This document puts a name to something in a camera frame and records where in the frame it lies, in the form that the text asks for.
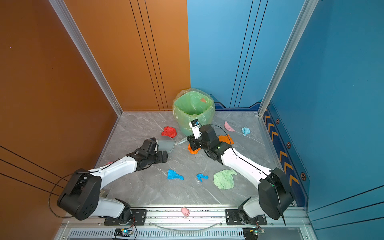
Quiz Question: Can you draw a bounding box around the grey-green plastic dustpan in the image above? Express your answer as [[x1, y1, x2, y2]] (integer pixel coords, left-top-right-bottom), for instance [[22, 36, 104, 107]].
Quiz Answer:
[[157, 136, 187, 153]]

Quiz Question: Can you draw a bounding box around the red paper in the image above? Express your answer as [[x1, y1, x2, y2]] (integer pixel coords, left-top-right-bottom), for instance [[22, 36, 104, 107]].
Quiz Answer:
[[161, 127, 178, 139]]

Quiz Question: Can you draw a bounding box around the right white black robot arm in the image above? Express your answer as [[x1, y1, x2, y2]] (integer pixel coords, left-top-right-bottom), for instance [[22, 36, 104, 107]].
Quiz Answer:
[[187, 120, 296, 225]]

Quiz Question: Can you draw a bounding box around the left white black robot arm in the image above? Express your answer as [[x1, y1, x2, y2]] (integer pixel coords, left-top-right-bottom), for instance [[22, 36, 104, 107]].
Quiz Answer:
[[57, 138, 174, 225]]

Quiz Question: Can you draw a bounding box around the light green crumpled paper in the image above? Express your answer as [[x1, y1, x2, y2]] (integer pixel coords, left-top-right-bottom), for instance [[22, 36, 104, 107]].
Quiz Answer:
[[213, 170, 237, 190]]

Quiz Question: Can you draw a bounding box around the orange crumpled paper centre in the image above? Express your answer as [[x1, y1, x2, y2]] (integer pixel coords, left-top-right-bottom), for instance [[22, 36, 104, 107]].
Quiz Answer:
[[188, 145, 201, 155]]

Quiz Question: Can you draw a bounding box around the orange crumpled paper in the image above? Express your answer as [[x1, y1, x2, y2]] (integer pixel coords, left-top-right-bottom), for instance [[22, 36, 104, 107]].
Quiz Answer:
[[188, 145, 201, 155], [219, 135, 234, 145]]

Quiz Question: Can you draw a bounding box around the blue crumpled paper left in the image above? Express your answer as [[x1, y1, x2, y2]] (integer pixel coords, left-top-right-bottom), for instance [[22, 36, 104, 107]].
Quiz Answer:
[[167, 169, 184, 181]]

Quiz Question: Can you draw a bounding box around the orange crumpled paper right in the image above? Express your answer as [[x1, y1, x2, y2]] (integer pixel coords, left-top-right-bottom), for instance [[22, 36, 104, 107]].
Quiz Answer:
[[219, 135, 234, 145]]

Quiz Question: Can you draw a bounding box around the small blue paper scrap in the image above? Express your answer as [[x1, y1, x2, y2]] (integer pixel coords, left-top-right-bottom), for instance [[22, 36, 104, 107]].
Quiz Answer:
[[196, 174, 209, 183]]

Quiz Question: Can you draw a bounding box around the pink paper scrap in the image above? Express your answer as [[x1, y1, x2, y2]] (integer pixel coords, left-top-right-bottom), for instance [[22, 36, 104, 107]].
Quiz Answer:
[[224, 121, 235, 132]]

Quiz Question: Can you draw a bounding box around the green trash bin with liner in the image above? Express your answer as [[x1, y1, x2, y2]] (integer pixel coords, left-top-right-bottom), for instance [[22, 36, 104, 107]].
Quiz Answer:
[[173, 89, 216, 136]]

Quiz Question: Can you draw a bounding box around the light blue paper scrap far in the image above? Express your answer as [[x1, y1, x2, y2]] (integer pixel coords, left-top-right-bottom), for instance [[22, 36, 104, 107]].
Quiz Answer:
[[242, 127, 251, 136]]

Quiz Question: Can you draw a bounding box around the left circuit board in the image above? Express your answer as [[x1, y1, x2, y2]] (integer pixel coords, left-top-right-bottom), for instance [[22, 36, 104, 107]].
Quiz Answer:
[[114, 228, 134, 238]]

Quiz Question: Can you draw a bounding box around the circuit board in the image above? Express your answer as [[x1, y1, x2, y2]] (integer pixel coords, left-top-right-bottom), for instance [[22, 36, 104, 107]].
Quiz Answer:
[[114, 228, 134, 238], [243, 228, 265, 240]]

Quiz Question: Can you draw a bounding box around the right circuit board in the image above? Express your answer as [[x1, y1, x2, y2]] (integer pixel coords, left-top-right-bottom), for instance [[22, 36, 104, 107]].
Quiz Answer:
[[243, 228, 265, 240]]

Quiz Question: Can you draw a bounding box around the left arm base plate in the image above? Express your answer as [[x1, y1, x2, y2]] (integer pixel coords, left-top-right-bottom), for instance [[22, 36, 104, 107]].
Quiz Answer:
[[104, 209, 147, 227]]

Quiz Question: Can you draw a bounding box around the pink paper ball on rail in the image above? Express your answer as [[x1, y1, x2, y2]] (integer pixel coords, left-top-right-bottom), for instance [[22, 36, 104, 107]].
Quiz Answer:
[[181, 207, 190, 217]]

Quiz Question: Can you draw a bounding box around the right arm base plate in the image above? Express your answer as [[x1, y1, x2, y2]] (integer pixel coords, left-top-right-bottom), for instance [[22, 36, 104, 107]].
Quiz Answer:
[[225, 209, 267, 226]]

